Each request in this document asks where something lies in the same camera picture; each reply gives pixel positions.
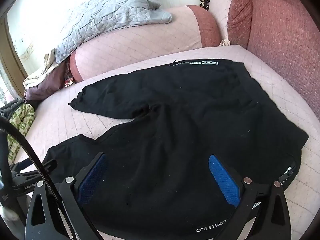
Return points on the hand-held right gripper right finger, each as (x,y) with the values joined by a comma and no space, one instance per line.
(223,180)

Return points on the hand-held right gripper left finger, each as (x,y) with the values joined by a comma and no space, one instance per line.
(92,178)

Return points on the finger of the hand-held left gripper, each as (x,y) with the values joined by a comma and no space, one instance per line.
(30,171)

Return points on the black pants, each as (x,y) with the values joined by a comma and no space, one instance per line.
(175,120)

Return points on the green patterned cloth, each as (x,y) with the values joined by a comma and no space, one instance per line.
(20,122)

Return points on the dark grey cloth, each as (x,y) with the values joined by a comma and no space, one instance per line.
(11,107)

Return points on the purple cloth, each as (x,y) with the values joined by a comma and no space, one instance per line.
(47,87)

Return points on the beige cloth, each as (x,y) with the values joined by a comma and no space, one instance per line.
(42,73)

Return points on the red white packet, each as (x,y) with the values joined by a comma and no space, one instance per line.
(68,80)

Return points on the pink quilted sofa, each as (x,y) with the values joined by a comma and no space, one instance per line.
(117,71)

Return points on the white cushion tie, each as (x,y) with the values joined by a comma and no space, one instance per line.
(224,43)

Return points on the pink bolster cushion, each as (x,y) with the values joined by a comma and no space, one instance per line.
(140,42)

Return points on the red sofa armrest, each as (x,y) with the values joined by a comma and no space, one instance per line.
(275,30)

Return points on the grey quilted blanket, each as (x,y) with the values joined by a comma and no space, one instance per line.
(107,10)

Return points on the black white bow clip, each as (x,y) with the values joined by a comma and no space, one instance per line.
(205,2)

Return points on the wooden door frame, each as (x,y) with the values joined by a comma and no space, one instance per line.
(13,62)

